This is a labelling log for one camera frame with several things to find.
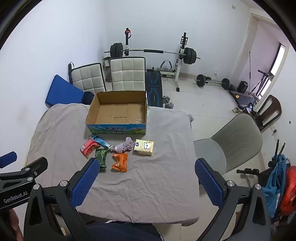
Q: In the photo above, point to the cardboard box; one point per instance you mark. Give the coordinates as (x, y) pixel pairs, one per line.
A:
(115, 113)

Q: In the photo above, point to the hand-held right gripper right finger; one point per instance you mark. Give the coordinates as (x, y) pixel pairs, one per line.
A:
(208, 183)

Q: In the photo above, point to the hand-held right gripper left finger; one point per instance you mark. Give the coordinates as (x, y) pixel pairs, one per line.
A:
(85, 179)

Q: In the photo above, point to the white padded chair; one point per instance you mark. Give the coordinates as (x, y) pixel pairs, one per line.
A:
(127, 71)
(87, 78)

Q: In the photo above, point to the blue foam mat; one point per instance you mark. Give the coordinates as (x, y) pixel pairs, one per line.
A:
(62, 91)

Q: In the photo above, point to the short barbell with black plates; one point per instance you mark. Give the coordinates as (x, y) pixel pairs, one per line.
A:
(200, 80)

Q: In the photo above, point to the grey purple sock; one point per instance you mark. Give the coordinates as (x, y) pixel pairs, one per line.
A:
(123, 147)

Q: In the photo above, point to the green snack packet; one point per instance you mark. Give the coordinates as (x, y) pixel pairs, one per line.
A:
(101, 158)

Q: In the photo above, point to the person's dark blue clothing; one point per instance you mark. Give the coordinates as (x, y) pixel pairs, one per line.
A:
(122, 233)

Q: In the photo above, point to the yellow tissue pack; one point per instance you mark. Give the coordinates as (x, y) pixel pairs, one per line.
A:
(144, 147)

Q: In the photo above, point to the blue plastic bag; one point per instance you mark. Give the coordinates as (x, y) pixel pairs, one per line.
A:
(275, 183)

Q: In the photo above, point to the grey table cloth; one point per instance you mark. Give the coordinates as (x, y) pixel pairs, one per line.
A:
(150, 185)

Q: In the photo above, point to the pair of pale slippers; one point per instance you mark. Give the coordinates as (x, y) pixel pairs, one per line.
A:
(237, 110)

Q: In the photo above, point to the pale green object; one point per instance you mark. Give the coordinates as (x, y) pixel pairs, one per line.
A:
(149, 112)

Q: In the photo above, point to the black blue weight bench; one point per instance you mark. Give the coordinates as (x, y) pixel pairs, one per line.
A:
(153, 85)

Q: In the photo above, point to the brown wooden chair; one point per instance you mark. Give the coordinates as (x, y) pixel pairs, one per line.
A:
(272, 106)

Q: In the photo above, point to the blue snack packet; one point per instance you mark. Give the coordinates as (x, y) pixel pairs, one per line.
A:
(99, 141)

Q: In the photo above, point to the long barbell with black plates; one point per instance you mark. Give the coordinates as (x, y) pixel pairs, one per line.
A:
(192, 55)

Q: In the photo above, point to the red plastic bag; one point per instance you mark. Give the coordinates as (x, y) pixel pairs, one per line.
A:
(290, 192)

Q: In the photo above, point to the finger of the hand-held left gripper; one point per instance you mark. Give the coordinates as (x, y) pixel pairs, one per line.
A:
(34, 165)
(8, 158)

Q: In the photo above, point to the window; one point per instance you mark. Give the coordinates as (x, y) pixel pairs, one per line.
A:
(278, 60)

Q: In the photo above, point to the dark blue bag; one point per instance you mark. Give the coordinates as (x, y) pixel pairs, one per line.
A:
(89, 98)

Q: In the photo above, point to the black sticks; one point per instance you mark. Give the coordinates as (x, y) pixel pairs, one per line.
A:
(277, 150)

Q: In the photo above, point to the black treadmill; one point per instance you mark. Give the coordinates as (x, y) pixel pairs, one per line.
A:
(240, 96)

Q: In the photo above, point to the orange snack packet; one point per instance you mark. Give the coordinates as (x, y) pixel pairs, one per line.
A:
(120, 162)

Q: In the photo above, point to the white squat rack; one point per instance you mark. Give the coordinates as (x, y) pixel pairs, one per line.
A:
(179, 64)

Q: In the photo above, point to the black speaker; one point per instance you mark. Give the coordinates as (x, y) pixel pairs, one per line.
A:
(243, 87)

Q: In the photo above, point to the person's left forearm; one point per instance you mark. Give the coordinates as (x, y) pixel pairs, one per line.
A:
(16, 222)

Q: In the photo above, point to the chrome dumbbell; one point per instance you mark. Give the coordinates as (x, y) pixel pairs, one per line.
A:
(169, 105)
(166, 99)

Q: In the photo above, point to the thin black pole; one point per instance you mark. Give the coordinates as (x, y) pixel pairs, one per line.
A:
(250, 64)

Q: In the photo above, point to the red snack packet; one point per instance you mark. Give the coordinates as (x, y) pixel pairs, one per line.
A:
(89, 148)

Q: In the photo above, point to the grey plastic chair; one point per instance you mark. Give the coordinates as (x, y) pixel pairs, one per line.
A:
(238, 136)

